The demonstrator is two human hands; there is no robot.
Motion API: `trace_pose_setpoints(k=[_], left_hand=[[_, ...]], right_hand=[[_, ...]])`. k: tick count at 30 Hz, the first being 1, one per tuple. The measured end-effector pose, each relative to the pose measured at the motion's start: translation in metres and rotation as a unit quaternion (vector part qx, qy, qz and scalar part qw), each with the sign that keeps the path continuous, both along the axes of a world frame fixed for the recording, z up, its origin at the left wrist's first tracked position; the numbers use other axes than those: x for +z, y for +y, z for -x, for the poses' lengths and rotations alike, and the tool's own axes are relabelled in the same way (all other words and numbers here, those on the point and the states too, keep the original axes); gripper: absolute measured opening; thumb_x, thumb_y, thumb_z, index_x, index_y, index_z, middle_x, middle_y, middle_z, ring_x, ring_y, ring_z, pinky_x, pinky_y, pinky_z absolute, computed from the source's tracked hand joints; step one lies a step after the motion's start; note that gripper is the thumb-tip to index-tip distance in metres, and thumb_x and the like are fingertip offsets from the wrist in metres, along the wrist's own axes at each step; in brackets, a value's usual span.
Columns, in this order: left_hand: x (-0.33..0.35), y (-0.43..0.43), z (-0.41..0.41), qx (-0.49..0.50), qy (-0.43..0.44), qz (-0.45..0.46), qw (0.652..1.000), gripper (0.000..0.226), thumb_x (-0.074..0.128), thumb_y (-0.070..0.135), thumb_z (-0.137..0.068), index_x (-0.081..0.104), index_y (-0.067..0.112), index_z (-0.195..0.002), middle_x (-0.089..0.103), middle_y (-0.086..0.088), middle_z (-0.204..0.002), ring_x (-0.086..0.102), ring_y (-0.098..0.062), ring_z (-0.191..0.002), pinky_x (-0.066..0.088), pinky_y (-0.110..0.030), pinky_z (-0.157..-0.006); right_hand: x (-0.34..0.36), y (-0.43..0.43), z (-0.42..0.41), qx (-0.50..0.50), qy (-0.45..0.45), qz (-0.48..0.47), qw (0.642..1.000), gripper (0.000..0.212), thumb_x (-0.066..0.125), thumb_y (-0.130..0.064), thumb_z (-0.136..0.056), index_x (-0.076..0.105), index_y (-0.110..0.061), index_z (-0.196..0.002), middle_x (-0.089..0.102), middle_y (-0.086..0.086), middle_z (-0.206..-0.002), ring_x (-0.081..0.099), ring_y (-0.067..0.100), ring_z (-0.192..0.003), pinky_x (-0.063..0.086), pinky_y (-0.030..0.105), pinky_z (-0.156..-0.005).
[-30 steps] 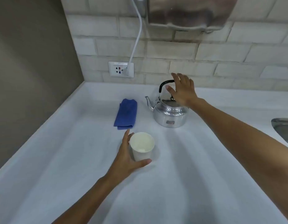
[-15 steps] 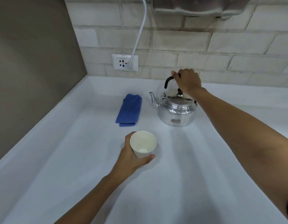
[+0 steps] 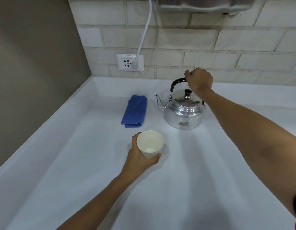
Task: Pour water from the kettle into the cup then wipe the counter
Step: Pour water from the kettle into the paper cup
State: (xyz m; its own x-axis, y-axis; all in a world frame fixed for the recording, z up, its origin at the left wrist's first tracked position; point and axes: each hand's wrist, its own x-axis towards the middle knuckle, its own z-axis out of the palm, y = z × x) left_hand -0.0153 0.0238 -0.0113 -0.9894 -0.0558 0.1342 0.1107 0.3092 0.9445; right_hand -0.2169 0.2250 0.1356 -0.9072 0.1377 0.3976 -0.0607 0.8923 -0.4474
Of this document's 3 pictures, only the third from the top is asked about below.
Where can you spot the person's left hand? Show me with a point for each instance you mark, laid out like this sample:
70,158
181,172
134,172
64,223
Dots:
134,160

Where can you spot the person's right hand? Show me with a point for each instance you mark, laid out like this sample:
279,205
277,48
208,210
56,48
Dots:
200,80

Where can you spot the person's right fingers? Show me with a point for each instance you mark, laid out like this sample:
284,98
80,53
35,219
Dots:
189,75

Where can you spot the person's left thumb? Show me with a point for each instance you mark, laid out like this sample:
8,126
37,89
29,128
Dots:
154,158

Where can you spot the white paper cup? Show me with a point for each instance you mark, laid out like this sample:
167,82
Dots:
150,143

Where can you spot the silver metal kettle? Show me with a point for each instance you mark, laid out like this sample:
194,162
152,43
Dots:
183,107

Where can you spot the person's left forearm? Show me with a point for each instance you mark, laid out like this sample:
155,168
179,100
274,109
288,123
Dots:
95,203

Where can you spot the person's right forearm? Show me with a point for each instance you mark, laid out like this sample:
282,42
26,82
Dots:
253,134

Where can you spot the blue folded cloth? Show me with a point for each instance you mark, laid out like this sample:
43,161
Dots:
134,111

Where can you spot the white wall power socket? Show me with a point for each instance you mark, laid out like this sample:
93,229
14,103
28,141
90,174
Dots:
129,62

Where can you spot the grey wall-mounted appliance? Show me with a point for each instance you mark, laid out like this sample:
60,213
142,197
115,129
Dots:
205,3

